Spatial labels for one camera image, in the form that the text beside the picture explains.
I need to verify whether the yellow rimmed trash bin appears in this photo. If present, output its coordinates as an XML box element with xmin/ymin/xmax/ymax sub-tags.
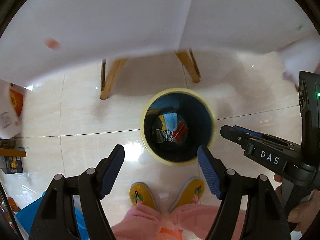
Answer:
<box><xmin>139</xmin><ymin>88</ymin><xmax>215</xmax><ymax>165</ymax></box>

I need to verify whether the right hand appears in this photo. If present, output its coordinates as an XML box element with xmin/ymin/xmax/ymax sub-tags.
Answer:
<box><xmin>273</xmin><ymin>173</ymin><xmax>320</xmax><ymax>233</ymax></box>

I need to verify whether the pink trouser leg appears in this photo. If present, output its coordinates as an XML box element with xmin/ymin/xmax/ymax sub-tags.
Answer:
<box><xmin>112</xmin><ymin>204</ymin><xmax>219</xmax><ymax>239</ymax></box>

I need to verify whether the yellow slipper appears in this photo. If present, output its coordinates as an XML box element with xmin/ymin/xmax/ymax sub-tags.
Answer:
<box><xmin>129</xmin><ymin>181</ymin><xmax>158</xmax><ymax>211</ymax></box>
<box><xmin>169</xmin><ymin>177</ymin><xmax>205</xmax><ymax>213</ymax></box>

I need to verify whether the cartoon printed tablecloth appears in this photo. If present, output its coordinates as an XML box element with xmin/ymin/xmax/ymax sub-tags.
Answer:
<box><xmin>1</xmin><ymin>0</ymin><xmax>319</xmax><ymax>87</ymax></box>

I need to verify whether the wooden table leg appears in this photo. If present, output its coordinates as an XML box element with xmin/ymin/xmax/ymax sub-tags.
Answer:
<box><xmin>100</xmin><ymin>58</ymin><xmax>128</xmax><ymax>100</ymax></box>
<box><xmin>175</xmin><ymin>49</ymin><xmax>201</xmax><ymax>83</ymax></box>

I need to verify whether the left yellow slipper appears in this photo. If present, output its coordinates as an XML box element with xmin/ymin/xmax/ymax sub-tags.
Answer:
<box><xmin>129</xmin><ymin>181</ymin><xmax>158</xmax><ymax>211</ymax></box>

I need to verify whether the blue face mask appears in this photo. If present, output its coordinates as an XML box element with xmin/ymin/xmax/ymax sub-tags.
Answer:
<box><xmin>163</xmin><ymin>113</ymin><xmax>178</xmax><ymax>142</ymax></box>

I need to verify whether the right yellow slipper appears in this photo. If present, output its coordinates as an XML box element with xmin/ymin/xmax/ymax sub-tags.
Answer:
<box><xmin>169</xmin><ymin>177</ymin><xmax>205</xmax><ymax>213</ymax></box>

